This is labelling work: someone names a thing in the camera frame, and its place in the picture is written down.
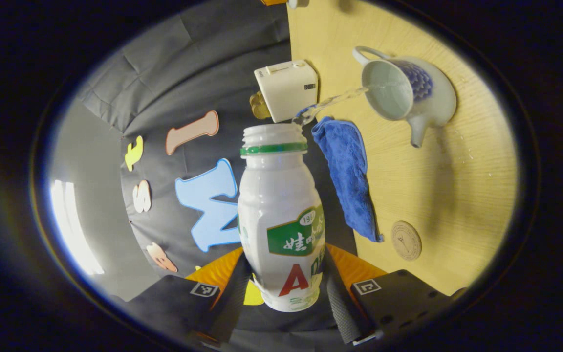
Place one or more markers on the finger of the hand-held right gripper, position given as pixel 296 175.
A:
pixel 274 2

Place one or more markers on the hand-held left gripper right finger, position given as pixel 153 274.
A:
pixel 340 308

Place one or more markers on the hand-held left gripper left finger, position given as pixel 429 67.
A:
pixel 230 303

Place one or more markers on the round wooden coaster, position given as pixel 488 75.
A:
pixel 406 239

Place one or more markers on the white plastic water bottle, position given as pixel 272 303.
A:
pixel 276 195

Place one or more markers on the white blue-patterned teacup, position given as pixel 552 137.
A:
pixel 438 107

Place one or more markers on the white toaster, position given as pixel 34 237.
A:
pixel 286 90

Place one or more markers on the brown toast slice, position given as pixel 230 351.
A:
pixel 259 107

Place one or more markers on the black backdrop cloth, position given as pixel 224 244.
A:
pixel 174 88

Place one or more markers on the blue towel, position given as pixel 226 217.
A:
pixel 347 176

